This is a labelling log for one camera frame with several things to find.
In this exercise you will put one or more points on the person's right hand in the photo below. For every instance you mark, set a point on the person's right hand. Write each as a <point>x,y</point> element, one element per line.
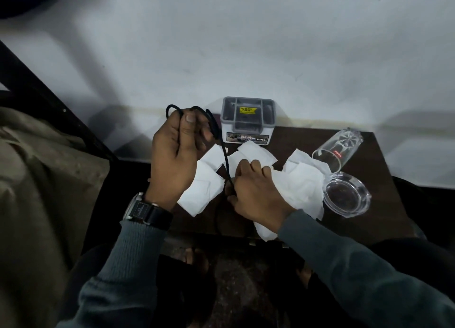
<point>259,196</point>

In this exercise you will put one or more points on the person's left hand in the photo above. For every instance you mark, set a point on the person's left hand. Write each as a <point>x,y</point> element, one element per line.
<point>174,157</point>

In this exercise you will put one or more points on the pile of white tissue papers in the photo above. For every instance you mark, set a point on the pile of white tissue papers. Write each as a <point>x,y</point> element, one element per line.
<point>302,185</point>

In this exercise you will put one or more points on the clear glass ashtray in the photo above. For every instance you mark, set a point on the clear glass ashtray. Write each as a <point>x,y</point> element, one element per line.
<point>346,194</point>

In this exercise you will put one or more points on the clear drinking glass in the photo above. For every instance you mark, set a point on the clear drinking glass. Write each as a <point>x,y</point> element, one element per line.
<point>337,150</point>

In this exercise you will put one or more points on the person's left forearm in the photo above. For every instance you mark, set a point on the person's left forearm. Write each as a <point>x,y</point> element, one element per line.
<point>121,274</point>

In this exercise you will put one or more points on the person's right forearm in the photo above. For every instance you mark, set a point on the person's right forearm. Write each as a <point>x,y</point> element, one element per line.
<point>348,267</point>

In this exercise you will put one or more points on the black wristwatch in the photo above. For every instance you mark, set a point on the black wristwatch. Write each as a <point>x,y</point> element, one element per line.
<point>149,212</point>

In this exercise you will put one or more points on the grey plastic organizer box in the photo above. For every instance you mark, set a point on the grey plastic organizer box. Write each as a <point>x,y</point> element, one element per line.
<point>227,125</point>

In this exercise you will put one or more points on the khaki blanket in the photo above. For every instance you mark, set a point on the khaki blanket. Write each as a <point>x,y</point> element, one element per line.
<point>42,196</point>

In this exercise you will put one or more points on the black bed frame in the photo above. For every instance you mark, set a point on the black bed frame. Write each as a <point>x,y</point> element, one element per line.
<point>42,100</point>

